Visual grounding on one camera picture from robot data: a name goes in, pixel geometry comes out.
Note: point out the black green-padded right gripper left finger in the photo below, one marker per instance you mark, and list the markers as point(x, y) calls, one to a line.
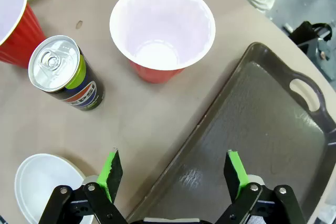
point(111, 174)

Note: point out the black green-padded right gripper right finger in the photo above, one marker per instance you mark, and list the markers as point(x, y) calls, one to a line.
point(235, 174)

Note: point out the white round bowl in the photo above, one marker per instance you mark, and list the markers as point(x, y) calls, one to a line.
point(42, 179)

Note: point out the red plastic cup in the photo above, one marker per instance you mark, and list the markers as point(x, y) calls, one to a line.
point(162, 24)
point(23, 43)

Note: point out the dark brown serving tray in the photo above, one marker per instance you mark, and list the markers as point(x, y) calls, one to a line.
point(262, 129)

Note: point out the black Pepsi can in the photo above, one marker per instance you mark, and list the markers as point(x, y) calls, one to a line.
point(86, 90)

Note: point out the black bag on floor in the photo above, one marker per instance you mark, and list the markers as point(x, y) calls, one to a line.
point(304, 35)

